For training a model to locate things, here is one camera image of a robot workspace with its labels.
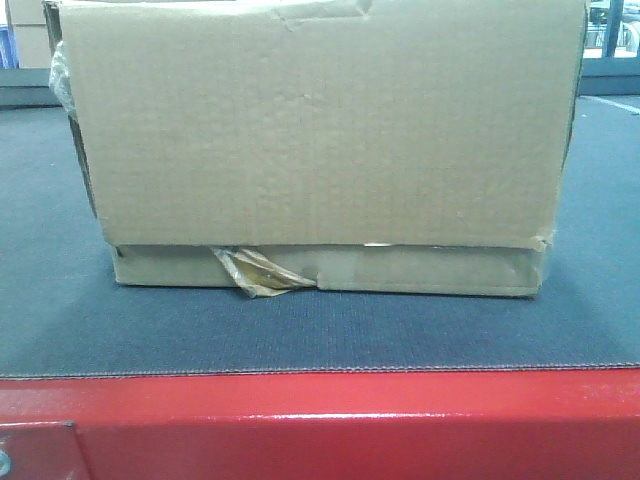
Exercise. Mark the brown cardboard carton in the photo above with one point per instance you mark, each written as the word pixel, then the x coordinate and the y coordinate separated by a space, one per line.
pixel 390 146

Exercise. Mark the red conveyor frame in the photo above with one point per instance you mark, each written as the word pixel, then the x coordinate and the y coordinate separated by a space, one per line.
pixel 462 425

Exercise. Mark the dark grey conveyor belt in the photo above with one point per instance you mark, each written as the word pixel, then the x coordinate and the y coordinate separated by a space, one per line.
pixel 64 316

